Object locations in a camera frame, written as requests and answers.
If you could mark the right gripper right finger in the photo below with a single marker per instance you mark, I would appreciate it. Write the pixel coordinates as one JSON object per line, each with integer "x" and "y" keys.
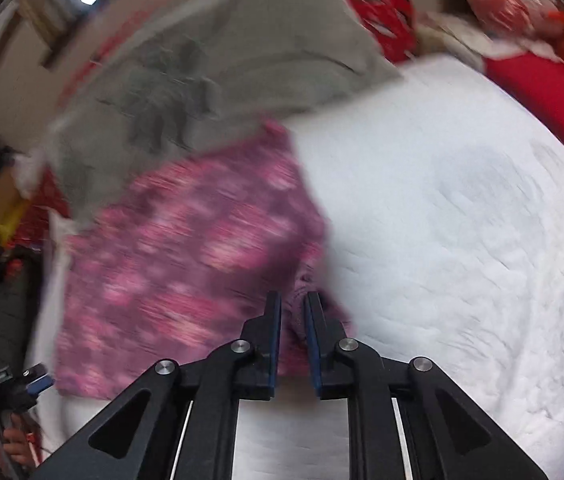
{"x": 406, "y": 420}

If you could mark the purple pink floral garment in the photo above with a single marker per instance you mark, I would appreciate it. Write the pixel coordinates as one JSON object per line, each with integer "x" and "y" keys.
{"x": 184, "y": 258}

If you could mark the red patterned blanket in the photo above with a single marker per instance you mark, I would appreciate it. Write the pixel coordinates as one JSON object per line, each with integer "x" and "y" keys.
{"x": 391, "y": 24}

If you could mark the cardboard box with yellow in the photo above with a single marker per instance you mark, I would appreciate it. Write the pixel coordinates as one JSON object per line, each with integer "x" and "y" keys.
{"x": 12, "y": 205}

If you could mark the person's left hand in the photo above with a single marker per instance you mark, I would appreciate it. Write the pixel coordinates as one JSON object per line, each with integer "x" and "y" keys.
{"x": 17, "y": 447}

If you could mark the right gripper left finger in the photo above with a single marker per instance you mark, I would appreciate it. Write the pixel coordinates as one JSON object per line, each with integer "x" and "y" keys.
{"x": 177, "y": 421}

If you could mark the grey floral pillow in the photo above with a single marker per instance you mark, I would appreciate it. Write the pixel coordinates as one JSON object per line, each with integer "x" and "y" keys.
{"x": 200, "y": 75}

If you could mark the white quilted bedspread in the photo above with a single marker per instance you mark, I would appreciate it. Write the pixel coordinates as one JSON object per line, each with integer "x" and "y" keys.
{"x": 444, "y": 205}

